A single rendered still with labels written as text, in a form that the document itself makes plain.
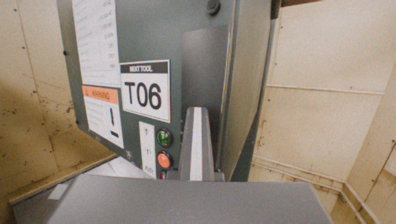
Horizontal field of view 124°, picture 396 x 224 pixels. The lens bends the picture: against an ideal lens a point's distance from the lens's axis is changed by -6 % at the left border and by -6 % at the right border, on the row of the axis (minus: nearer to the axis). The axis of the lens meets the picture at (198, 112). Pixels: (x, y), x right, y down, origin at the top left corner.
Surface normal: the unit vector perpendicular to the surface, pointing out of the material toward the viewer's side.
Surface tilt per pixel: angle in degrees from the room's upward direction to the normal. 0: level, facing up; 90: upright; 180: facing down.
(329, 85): 90
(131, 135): 90
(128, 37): 90
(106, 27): 90
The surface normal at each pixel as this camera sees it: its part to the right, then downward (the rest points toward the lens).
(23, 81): 0.87, 0.16
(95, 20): -0.50, 0.18
